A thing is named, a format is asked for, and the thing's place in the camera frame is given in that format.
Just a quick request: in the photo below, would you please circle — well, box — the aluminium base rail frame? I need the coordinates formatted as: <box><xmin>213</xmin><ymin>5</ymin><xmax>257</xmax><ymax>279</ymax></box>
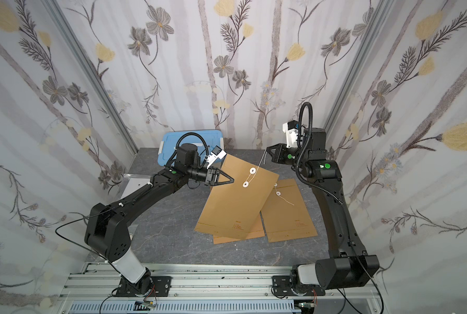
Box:
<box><xmin>52</xmin><ymin>263</ymin><xmax>388</xmax><ymax>313</ymax></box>

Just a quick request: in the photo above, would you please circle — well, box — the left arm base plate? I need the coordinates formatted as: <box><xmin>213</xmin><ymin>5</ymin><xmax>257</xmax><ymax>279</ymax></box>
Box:
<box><xmin>114</xmin><ymin>276</ymin><xmax>172</xmax><ymax>298</ymax></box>

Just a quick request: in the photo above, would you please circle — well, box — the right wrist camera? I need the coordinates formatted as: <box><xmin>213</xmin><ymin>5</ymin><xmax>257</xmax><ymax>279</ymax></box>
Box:
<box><xmin>283</xmin><ymin>120</ymin><xmax>300</xmax><ymax>148</ymax></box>

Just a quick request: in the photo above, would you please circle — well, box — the white slotted cable duct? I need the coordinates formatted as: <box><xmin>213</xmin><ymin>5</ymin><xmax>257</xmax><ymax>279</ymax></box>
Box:
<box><xmin>65</xmin><ymin>300</ymin><xmax>301</xmax><ymax>313</ymax></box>

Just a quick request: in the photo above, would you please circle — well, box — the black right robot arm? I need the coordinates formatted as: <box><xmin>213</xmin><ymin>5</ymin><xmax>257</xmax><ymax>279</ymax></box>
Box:
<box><xmin>266</xmin><ymin>102</ymin><xmax>379</xmax><ymax>299</ymax></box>

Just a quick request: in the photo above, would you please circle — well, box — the blue lid storage box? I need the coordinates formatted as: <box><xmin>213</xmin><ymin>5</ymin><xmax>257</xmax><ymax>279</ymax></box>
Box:
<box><xmin>157</xmin><ymin>130</ymin><xmax>225</xmax><ymax>166</ymax></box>

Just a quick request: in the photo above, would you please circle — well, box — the kraft file bag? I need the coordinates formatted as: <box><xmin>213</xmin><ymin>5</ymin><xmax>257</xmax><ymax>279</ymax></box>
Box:
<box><xmin>213</xmin><ymin>214</ymin><xmax>265</xmax><ymax>245</ymax></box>
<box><xmin>195</xmin><ymin>154</ymin><xmax>279</xmax><ymax>239</ymax></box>
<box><xmin>261</xmin><ymin>179</ymin><xmax>318</xmax><ymax>243</ymax></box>

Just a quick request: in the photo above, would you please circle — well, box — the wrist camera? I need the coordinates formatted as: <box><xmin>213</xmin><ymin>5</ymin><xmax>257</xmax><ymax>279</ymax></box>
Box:
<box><xmin>283</xmin><ymin>120</ymin><xmax>300</xmax><ymax>148</ymax></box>
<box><xmin>206</xmin><ymin>146</ymin><xmax>227</xmax><ymax>168</ymax></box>

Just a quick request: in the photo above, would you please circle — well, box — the clear plastic zip bag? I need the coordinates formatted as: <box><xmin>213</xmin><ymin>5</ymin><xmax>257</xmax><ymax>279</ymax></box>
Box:
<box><xmin>121</xmin><ymin>174</ymin><xmax>151</xmax><ymax>198</ymax></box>

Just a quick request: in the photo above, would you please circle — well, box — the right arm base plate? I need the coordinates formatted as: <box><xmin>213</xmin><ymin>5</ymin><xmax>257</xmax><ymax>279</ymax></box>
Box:
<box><xmin>271</xmin><ymin>276</ymin><xmax>326</xmax><ymax>298</ymax></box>

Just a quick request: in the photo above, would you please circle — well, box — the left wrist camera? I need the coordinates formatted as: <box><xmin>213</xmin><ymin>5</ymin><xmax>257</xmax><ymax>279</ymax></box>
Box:
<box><xmin>206</xmin><ymin>146</ymin><xmax>227</xmax><ymax>168</ymax></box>

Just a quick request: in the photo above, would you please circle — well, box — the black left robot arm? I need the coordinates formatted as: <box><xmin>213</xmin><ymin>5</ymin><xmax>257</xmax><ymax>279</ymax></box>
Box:
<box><xmin>82</xmin><ymin>132</ymin><xmax>235</xmax><ymax>296</ymax></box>

